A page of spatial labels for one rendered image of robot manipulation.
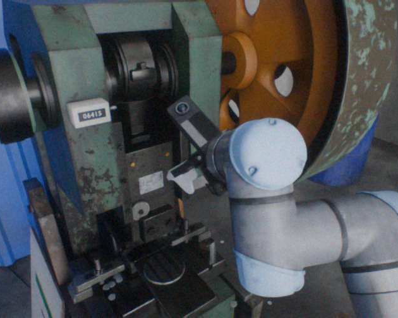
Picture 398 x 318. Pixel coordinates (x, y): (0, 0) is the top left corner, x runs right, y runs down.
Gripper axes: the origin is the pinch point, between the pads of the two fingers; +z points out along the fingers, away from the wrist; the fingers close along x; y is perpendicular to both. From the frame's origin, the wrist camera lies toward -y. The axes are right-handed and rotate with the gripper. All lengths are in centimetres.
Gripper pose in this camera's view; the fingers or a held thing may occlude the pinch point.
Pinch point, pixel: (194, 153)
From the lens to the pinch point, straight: 66.4
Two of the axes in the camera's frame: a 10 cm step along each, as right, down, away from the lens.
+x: 7.9, -5.9, 1.9
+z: -2.1, 0.3, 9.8
